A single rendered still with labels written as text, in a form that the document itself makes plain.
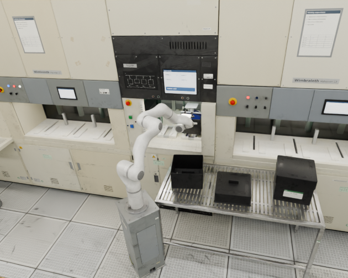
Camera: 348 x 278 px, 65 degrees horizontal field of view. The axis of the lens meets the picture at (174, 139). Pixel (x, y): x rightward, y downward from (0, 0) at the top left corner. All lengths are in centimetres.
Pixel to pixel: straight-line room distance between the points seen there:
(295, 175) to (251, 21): 119
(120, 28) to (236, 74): 101
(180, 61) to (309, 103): 107
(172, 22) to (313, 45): 104
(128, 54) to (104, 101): 55
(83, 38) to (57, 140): 127
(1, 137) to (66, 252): 159
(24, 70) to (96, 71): 79
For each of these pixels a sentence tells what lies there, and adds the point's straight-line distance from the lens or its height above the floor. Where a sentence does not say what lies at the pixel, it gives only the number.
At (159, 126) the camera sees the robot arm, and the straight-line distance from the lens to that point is 201.
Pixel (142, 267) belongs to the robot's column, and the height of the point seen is 15.
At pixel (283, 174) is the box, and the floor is 101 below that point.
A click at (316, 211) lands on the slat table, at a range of 242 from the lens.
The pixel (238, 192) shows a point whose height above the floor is 86.
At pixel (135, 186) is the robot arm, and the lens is 213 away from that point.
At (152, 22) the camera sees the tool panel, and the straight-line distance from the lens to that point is 231.
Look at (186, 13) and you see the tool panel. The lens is 223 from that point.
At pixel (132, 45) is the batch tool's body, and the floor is 188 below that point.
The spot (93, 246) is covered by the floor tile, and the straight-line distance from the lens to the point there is 315.
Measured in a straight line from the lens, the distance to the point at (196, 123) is 273.
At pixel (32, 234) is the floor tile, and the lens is 355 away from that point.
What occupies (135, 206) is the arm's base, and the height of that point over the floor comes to 81.
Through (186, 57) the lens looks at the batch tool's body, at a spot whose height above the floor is 179.
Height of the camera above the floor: 240
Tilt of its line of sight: 32 degrees down
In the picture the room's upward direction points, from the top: 4 degrees counter-clockwise
